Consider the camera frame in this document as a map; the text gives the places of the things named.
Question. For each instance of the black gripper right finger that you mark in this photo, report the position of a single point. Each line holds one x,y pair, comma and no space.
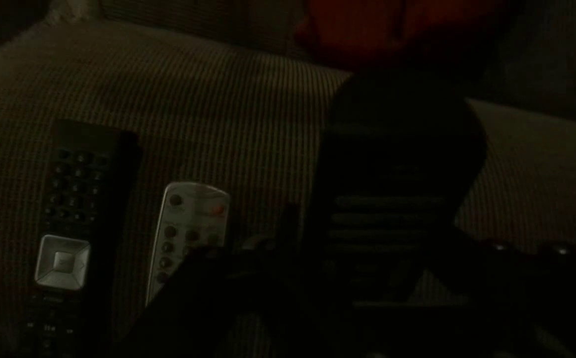
533,299

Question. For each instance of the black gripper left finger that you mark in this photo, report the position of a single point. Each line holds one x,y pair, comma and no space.
221,299

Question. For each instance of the black ribbed remote control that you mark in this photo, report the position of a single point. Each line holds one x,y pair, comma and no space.
398,200

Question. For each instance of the silver remote control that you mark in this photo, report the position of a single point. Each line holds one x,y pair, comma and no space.
185,231

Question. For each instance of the black remote with silver pad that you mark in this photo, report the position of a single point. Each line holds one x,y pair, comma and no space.
76,231

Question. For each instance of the red cloth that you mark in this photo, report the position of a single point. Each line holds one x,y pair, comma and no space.
400,27

